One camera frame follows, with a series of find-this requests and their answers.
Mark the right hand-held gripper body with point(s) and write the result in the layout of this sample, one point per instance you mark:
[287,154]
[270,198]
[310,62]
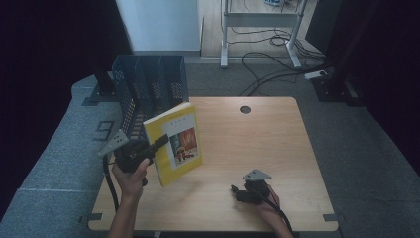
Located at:
[257,191]

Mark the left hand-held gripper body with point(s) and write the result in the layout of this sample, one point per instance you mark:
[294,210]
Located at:
[130,155]

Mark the yellow book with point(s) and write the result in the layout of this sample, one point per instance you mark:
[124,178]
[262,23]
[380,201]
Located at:
[161,155]

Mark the blue perforated file rack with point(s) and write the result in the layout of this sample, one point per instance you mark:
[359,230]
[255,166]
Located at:
[145,86]

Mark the person's right hand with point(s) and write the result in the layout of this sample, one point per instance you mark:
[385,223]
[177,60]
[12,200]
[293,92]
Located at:
[272,208]

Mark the person's left hand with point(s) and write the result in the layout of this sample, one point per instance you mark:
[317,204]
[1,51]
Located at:
[130,183]

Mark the black stand base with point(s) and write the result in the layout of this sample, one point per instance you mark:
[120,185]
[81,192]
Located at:
[104,92]
[332,91]

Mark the white board panel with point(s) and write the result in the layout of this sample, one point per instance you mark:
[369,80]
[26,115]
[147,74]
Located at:
[161,26]

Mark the black curtain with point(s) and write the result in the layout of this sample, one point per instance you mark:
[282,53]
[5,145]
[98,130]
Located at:
[39,66]
[396,82]

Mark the white power strip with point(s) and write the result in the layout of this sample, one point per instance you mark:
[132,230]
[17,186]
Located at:
[315,74]

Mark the small pale blue object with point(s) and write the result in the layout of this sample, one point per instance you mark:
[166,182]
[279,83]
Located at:
[272,2]

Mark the white metal desk frame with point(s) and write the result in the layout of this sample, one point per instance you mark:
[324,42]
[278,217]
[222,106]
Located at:
[261,19]

